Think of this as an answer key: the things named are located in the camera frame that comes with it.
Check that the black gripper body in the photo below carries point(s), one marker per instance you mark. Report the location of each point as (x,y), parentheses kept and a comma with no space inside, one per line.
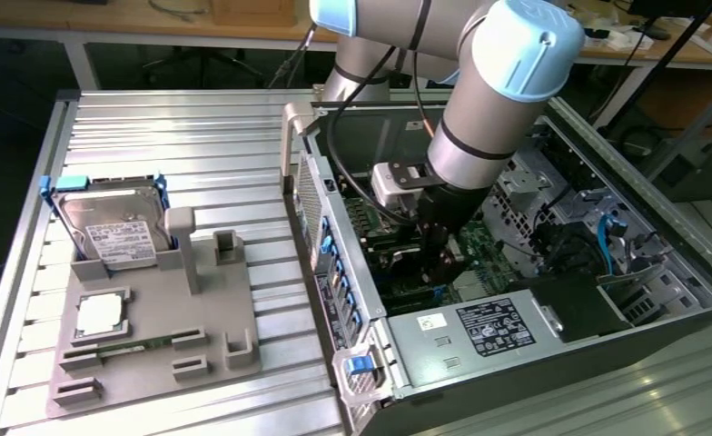
(452,206)

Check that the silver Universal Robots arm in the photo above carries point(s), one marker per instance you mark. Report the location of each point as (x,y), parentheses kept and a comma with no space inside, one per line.
(501,113)

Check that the green motherboard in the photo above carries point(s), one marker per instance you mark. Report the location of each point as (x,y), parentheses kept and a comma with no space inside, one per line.
(482,245)

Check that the grey chipset heatsink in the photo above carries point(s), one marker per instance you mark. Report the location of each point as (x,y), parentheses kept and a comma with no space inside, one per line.
(470,287)

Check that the black expansion slot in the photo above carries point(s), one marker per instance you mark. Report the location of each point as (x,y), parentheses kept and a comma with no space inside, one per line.
(410,302)

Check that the blue slot latch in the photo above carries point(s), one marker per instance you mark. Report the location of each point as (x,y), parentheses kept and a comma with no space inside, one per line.
(325,227)
(345,286)
(332,247)
(338,268)

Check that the grey power supply unit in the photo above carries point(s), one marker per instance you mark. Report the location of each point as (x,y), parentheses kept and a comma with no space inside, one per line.
(489,331)

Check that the black plastic shroud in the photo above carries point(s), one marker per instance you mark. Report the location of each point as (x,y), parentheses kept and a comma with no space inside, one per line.
(573,309)

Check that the blue case latch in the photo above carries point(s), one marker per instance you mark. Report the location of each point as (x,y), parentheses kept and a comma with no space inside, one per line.
(357,365)

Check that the open grey PC case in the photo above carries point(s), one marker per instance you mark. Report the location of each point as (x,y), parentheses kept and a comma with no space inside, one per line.
(635,204)

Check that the black equipment box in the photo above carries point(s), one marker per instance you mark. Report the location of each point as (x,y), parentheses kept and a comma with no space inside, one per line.
(707,177)

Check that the grey parts rack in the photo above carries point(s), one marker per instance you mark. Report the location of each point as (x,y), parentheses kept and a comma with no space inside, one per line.
(149,313)

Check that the dark office chair base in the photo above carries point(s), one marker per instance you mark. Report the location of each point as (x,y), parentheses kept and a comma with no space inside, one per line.
(210,56)

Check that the black stand pole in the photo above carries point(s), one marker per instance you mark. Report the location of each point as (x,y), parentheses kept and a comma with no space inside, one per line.
(683,38)

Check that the green RAM stick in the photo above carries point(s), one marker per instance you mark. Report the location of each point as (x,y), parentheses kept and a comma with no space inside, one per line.
(137,347)

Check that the hard disk with blue carrier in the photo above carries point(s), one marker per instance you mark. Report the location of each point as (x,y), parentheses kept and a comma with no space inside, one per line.
(113,222)

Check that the silver CPU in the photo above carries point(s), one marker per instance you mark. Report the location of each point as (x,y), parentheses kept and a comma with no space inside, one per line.
(98,315)

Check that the wooden desk with white frame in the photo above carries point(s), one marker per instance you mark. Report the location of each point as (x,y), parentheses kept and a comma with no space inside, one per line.
(120,22)

